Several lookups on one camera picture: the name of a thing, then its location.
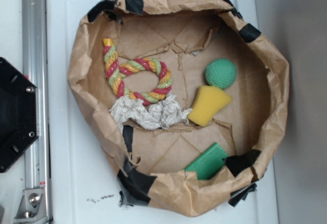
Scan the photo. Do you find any green rectangular block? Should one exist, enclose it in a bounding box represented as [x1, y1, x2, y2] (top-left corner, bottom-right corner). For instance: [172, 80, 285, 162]
[184, 142, 229, 180]

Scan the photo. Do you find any brown paper bag bin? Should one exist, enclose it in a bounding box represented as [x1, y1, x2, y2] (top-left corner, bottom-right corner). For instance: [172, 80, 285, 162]
[67, 0, 289, 217]

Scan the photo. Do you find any yellow sponge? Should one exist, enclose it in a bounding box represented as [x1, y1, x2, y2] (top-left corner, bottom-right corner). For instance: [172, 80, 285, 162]
[188, 86, 232, 127]

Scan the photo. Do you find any green textured ball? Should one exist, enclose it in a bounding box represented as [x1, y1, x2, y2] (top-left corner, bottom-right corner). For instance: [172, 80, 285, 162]
[205, 59, 237, 89]

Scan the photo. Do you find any white tray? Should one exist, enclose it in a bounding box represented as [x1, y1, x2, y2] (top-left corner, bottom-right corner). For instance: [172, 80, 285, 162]
[46, 0, 278, 223]

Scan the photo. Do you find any red yellow green rope toy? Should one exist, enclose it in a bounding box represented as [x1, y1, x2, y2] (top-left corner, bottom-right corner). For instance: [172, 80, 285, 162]
[103, 38, 173, 106]

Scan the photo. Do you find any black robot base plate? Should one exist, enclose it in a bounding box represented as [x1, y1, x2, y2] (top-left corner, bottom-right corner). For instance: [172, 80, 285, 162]
[1, 58, 38, 173]

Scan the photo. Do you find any aluminium extrusion rail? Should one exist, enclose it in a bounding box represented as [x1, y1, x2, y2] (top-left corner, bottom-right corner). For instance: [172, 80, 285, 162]
[22, 0, 53, 223]

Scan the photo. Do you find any metal corner bracket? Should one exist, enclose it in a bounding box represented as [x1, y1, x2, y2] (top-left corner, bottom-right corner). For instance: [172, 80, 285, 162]
[14, 188, 46, 223]

